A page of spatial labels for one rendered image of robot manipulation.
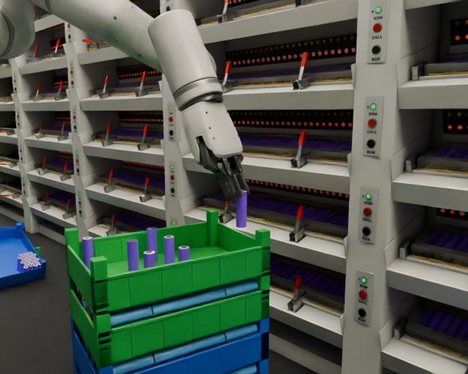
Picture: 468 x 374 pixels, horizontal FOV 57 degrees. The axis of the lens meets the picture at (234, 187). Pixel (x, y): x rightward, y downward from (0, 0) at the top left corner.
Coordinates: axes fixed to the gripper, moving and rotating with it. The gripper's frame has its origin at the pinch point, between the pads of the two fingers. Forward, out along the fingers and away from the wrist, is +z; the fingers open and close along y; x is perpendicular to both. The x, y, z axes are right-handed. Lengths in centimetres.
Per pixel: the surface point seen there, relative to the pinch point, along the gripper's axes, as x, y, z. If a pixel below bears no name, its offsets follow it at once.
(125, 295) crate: -11.4, 21.0, 9.3
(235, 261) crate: -2.3, 5.0, 11.6
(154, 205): -65, -54, -8
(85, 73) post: -89, -72, -73
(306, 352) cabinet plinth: -20, -38, 47
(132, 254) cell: -15.8, 12.4, 4.4
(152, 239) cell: -17.6, 4.6, 3.3
